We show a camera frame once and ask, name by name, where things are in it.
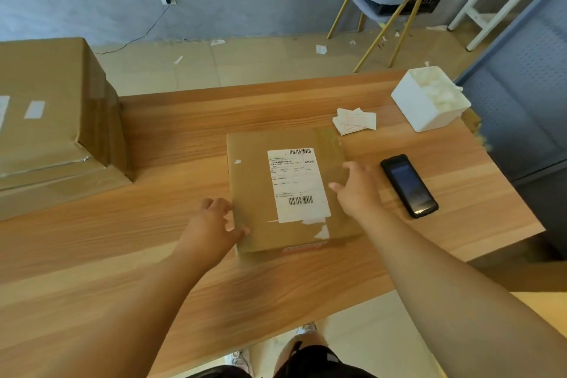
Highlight person's right forearm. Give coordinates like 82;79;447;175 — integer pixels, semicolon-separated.
351;207;567;378

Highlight person's leg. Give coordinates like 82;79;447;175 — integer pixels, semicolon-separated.
274;330;331;367

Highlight person's right hand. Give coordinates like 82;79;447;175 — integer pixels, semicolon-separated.
329;161;386;221

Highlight person's left hand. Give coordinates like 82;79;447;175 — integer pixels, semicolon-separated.
181;198;251;269

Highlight blue-grey perforated panel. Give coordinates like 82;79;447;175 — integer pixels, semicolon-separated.
454;0;567;185

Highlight person's left forearm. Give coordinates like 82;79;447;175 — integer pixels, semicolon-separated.
27;244;221;378

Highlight black smartphone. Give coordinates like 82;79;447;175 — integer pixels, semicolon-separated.
379;154;439;220

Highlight crumpled white paper scraps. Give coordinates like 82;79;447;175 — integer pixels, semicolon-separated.
416;71;462;109

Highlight brown cardboard parcel with label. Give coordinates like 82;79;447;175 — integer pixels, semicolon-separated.
226;127;365;266

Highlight flat cardboard box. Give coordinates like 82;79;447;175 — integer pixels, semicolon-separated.
0;155;134;222

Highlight white plastic container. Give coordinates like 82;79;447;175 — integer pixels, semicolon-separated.
390;66;472;133

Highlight large taped cardboard box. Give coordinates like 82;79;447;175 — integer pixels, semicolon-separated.
0;37;130;180

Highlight small stack of paper labels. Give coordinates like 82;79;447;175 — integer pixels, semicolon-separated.
332;106;377;136

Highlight black power cable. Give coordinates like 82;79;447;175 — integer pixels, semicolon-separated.
92;3;172;56

